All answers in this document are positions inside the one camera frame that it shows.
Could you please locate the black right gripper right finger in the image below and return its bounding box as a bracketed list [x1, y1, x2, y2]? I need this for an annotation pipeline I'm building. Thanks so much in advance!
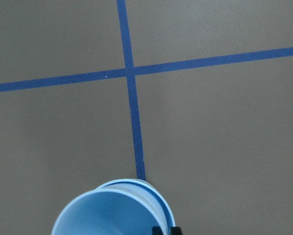
[170, 227, 182, 235]

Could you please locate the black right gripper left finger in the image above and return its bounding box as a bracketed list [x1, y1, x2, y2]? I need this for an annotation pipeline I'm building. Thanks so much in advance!
[152, 227, 162, 235]

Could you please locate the light blue cup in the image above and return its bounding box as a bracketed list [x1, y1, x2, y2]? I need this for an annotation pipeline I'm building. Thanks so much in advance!
[97, 179, 175, 235]
[51, 184, 169, 235]

